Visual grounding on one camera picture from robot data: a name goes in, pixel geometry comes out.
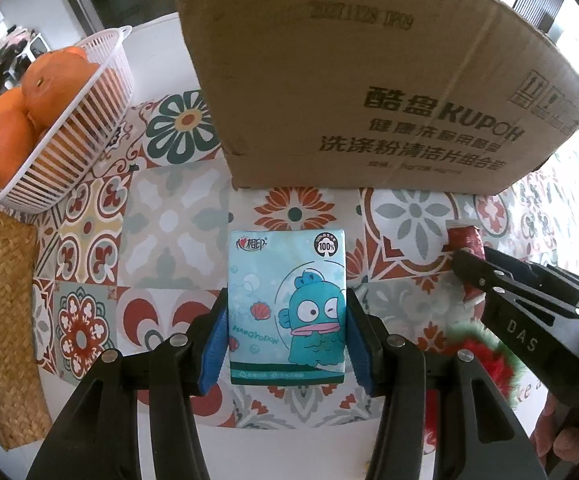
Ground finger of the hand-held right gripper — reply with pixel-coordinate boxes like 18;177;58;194
451;248;579;307
484;247;579;302

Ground white plastic fruit basket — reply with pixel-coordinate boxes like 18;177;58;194
0;25;136;214

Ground orange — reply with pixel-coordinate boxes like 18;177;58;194
22;52;104;129
51;45;89;62
0;87;46;192

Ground black white cube shelf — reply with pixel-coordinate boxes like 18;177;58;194
0;30;53;68

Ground brown cardboard box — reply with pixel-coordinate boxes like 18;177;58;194
166;0;579;197

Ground pink plush pile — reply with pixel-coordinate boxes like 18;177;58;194
0;24;40;48

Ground person's right hand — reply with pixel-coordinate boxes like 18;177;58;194
531;389;579;472

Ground yellow woven tray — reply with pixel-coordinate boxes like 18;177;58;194
0;197;54;452

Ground teal cartoon tissue packet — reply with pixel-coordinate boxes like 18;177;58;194
228;228;347;387

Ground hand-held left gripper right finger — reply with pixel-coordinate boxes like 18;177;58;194
344;287;551;480

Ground red snack packet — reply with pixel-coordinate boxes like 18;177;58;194
441;224;489;307

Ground red plush strawberry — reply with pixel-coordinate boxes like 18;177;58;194
425;324;529;431

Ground patterned tile table runner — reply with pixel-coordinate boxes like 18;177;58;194
30;87;579;418

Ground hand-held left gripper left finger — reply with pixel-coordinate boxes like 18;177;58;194
24;286;231;480

